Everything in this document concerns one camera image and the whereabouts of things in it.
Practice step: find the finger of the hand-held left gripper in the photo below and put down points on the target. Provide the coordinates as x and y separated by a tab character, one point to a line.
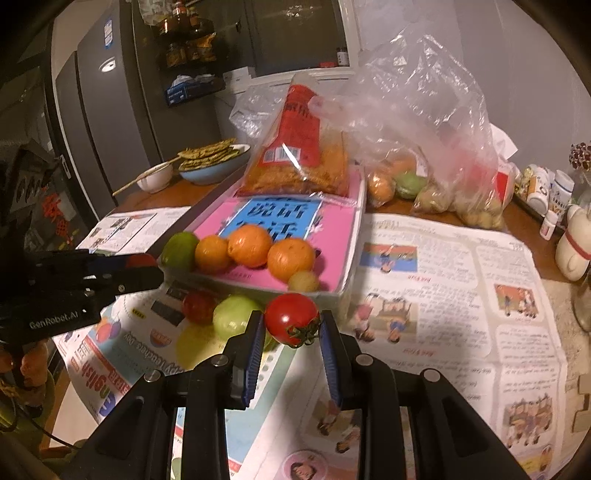
134	279
108	263

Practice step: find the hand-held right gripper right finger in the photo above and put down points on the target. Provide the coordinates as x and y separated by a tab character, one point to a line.
330	364

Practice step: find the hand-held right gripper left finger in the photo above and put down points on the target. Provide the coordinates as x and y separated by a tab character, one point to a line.
251	364

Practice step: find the red plum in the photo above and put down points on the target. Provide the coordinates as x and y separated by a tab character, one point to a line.
141	261
198	307

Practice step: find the red tomato with stem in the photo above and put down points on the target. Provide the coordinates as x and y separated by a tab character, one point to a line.
291	316

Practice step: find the small brown longan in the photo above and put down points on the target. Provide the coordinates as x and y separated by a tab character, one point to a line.
303	281

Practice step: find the grey cardboard box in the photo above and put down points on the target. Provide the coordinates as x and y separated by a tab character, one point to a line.
356	230

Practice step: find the person's left hand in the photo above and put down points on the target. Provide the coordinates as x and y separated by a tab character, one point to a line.
32	367

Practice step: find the red paper decoration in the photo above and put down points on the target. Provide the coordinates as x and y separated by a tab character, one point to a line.
55	219

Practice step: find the wooden chopsticks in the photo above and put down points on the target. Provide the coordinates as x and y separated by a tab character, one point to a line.
138	179

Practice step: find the white bowl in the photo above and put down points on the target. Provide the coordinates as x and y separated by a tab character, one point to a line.
154	180

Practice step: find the pink book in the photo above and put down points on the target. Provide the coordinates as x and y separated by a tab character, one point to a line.
337	240

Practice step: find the blue bowl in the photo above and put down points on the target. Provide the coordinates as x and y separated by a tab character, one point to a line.
207	174

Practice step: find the stack of pancakes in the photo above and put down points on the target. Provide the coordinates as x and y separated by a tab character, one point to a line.
210	154

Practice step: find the grey refrigerator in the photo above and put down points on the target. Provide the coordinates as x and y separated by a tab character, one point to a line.
115	115

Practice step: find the printed newspaper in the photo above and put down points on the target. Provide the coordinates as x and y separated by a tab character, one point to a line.
461	286

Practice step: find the bagged orange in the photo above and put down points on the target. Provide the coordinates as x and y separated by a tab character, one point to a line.
381	189

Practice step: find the blue glove box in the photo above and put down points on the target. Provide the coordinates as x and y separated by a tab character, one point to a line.
194	90

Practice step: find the red label snack packet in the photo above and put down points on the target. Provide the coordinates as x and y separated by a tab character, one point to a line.
295	170

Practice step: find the bagged green fruit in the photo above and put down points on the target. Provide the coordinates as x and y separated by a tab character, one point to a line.
410	184

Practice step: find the bag of longans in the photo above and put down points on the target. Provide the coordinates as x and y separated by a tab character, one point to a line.
475	207

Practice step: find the rack of jars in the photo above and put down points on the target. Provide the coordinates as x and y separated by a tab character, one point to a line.
184	41

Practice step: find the wooden puzzle piece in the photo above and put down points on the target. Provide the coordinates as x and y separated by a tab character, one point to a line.
579	406

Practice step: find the small red label bottle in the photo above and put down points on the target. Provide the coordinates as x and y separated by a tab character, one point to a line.
548	226

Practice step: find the metal cup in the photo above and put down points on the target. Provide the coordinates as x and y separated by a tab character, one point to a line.
582	304

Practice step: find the clear plastic bag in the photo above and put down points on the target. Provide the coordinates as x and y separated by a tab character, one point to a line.
415	106

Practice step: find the white medicine bottle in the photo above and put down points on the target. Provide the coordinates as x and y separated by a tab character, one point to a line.
563	191
538	187

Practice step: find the dried flower decoration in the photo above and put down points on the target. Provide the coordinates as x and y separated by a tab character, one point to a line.
581	157

